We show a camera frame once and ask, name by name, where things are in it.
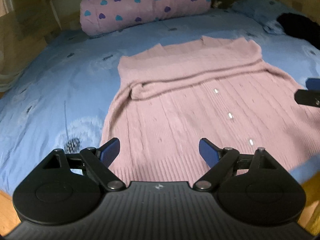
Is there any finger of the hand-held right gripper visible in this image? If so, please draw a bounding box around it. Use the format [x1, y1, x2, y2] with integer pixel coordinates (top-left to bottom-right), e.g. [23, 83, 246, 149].
[294, 89, 320, 106]
[306, 78, 320, 91]

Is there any blue dandelion-print bed sheet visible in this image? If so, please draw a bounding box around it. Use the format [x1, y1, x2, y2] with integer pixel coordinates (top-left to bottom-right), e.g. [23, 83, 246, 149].
[0, 0, 320, 198]

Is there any black cloth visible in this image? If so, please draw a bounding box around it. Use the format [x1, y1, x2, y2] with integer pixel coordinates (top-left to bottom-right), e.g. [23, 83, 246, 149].
[276, 12, 320, 47]

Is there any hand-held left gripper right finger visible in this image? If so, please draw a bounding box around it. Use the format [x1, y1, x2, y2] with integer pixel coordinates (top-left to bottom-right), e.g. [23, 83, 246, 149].
[192, 137, 278, 192]

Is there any blue dandelion-print pillow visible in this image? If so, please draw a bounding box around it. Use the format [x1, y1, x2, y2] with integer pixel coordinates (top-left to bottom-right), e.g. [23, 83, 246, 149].
[231, 0, 300, 34]

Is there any pink heart-print rolled quilt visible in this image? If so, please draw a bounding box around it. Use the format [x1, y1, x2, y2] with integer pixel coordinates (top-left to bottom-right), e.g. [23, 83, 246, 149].
[79, 0, 212, 37]

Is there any pink knitted cardigan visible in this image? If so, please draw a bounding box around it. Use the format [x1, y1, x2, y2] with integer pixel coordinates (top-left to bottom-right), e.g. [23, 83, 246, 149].
[100, 35, 320, 183]

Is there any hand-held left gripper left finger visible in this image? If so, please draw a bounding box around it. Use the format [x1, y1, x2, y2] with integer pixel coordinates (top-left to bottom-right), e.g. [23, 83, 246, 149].
[41, 137, 127, 192]

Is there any sheer mosquito net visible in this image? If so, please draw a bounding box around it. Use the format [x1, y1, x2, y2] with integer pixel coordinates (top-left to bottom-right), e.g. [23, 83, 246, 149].
[0, 0, 63, 93]

